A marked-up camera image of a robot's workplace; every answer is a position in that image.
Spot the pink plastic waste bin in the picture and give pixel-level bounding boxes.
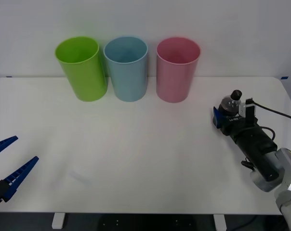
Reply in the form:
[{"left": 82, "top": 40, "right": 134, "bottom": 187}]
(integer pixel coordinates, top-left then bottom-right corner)
[{"left": 156, "top": 37, "right": 201, "bottom": 103}]

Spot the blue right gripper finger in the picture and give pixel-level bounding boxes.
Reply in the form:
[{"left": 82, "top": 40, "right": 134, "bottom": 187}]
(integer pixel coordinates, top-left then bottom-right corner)
[{"left": 212, "top": 106, "right": 225, "bottom": 128}]

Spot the white table leg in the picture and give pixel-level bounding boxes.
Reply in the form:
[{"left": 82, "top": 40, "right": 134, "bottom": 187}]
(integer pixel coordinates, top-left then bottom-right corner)
[
  {"left": 52, "top": 213, "right": 65, "bottom": 230},
  {"left": 213, "top": 214, "right": 227, "bottom": 231}
]

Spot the green plastic waste bin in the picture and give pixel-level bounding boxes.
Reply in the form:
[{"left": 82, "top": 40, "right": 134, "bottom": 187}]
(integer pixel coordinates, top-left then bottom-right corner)
[{"left": 54, "top": 36, "right": 108, "bottom": 103}]

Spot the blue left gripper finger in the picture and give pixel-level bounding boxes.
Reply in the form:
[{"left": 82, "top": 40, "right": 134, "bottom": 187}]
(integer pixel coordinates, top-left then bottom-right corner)
[
  {"left": 0, "top": 135, "right": 19, "bottom": 159},
  {"left": 0, "top": 156, "right": 40, "bottom": 203}
]

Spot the small dark plastic bottle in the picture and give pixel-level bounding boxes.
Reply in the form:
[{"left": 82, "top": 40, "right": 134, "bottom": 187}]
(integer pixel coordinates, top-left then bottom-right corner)
[{"left": 219, "top": 89, "right": 243, "bottom": 118}]

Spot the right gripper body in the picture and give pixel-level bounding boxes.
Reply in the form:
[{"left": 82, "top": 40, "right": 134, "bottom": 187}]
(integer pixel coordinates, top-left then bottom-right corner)
[{"left": 219, "top": 112, "right": 259, "bottom": 138}]

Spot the pale blue plastic waste bin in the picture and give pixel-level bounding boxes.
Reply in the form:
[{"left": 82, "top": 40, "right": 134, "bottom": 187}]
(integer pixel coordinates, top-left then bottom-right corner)
[{"left": 103, "top": 36, "right": 149, "bottom": 103}]

